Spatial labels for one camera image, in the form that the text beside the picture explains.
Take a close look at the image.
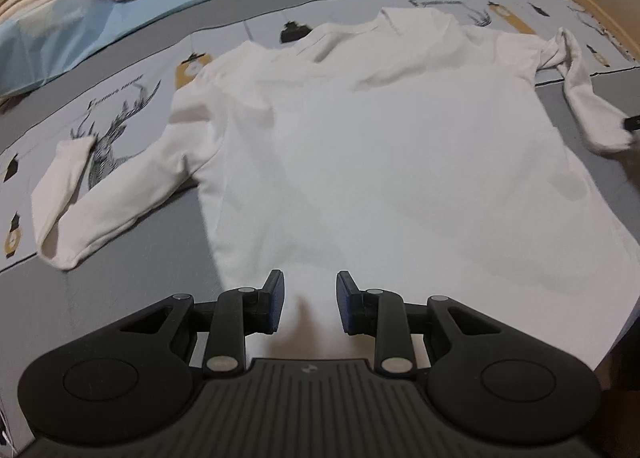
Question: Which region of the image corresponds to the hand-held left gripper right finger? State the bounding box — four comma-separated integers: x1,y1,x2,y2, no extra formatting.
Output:
336,270,507,377

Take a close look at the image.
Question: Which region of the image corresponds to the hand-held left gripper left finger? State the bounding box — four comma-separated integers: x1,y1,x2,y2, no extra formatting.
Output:
118,269,287,380

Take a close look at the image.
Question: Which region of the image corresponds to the white long-sleeve shirt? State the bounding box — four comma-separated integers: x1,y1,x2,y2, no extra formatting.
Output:
31,5,640,374

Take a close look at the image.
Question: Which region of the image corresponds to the grey printed bed sheet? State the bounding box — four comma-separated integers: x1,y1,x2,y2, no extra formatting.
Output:
0,0,640,458

